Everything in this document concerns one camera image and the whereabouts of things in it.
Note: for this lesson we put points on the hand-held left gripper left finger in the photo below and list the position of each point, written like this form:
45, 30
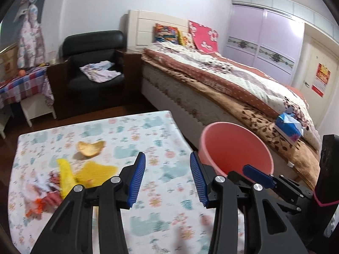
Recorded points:
136, 180

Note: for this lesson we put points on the yellow floral pillow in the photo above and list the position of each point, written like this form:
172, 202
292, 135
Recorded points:
186, 41

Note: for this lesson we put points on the white side table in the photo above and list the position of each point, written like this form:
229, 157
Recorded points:
37, 108

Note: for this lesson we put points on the floral tablecloth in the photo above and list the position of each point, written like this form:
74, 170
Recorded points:
159, 143

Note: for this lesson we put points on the brown leaf pattern blanket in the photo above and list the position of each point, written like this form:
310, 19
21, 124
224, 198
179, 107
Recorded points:
264, 127

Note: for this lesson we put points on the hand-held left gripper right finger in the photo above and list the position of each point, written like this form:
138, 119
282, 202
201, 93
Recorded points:
198, 182

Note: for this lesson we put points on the orange fruit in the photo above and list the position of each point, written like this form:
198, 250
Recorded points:
22, 73

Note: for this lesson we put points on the lilac wardrobe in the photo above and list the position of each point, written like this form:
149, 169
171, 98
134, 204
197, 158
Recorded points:
246, 23

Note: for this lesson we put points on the black leather armchair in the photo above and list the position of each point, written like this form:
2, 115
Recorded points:
90, 42

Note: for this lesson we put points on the patterned puffer jacket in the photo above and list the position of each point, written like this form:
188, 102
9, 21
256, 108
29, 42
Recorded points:
29, 39

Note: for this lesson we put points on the white door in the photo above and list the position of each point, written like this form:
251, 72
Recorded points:
307, 66

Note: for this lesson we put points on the colourful patterned pillow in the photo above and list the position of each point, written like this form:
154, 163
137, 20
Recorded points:
165, 33

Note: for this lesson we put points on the pink bucket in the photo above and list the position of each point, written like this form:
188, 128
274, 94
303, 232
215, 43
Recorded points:
230, 148

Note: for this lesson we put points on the red wall calendar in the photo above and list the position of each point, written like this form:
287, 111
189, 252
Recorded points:
321, 79

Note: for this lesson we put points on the pink floral pillow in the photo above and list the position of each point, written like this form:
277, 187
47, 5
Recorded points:
204, 35

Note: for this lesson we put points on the yellow wrapper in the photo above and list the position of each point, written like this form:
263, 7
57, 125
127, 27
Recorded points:
66, 177

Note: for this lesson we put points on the brown paper bag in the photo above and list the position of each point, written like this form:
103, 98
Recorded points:
8, 66

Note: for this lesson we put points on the yellow foam net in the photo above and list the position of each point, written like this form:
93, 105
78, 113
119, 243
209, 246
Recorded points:
98, 170

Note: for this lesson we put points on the crumpled light cloth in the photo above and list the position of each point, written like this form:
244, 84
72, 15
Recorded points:
100, 71

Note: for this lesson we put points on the orange peel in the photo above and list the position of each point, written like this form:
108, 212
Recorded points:
90, 149

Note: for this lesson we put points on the blue tissue pack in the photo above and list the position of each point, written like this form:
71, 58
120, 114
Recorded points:
287, 127

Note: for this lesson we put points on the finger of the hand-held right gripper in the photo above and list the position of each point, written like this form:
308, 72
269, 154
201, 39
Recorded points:
238, 180
257, 173

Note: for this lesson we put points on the white hat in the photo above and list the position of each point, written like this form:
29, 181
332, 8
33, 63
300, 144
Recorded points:
20, 12

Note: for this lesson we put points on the bed with white headboard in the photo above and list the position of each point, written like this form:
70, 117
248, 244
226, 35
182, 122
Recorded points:
172, 90

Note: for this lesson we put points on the white plastic bag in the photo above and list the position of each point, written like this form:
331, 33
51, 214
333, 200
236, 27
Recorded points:
34, 190

